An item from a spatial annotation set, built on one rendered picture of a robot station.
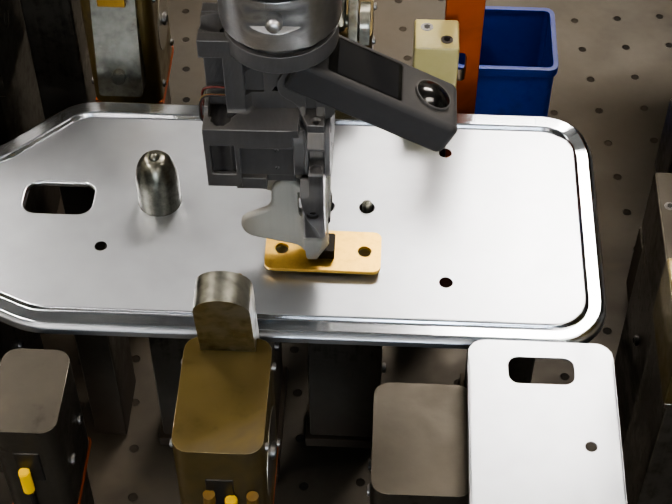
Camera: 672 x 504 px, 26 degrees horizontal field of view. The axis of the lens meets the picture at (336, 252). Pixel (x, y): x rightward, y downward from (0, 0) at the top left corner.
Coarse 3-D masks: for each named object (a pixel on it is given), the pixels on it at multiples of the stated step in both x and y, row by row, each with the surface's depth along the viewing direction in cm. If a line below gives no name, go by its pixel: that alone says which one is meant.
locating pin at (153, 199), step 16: (144, 160) 106; (160, 160) 106; (144, 176) 106; (160, 176) 106; (176, 176) 107; (144, 192) 107; (160, 192) 107; (176, 192) 108; (144, 208) 109; (160, 208) 108; (176, 208) 109
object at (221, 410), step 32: (192, 352) 95; (224, 352) 95; (256, 352) 95; (192, 384) 93; (224, 384) 93; (256, 384) 93; (192, 416) 92; (224, 416) 92; (256, 416) 92; (192, 448) 90; (224, 448) 90; (256, 448) 90; (192, 480) 92; (224, 480) 92; (256, 480) 92
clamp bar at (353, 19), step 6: (348, 0) 111; (354, 0) 111; (348, 6) 112; (354, 6) 112; (348, 12) 112; (354, 12) 112; (348, 18) 112; (354, 18) 112; (348, 24) 113; (354, 24) 113; (348, 30) 113; (354, 30) 113; (348, 36) 113; (354, 36) 113
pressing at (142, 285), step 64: (64, 128) 115; (128, 128) 115; (192, 128) 115; (512, 128) 115; (576, 128) 115; (0, 192) 110; (128, 192) 110; (192, 192) 110; (256, 192) 110; (384, 192) 110; (448, 192) 110; (512, 192) 110; (576, 192) 110; (0, 256) 106; (64, 256) 106; (128, 256) 106; (192, 256) 106; (256, 256) 106; (384, 256) 106; (448, 256) 106; (512, 256) 106; (576, 256) 106; (0, 320) 104; (64, 320) 103; (128, 320) 103; (192, 320) 103; (320, 320) 103; (384, 320) 102; (448, 320) 102; (512, 320) 102; (576, 320) 103
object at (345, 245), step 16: (272, 240) 106; (336, 240) 106; (352, 240) 106; (368, 240) 106; (272, 256) 105; (288, 256) 105; (304, 256) 105; (320, 256) 105; (336, 256) 105; (352, 256) 105; (368, 256) 105; (336, 272) 104; (352, 272) 104; (368, 272) 104
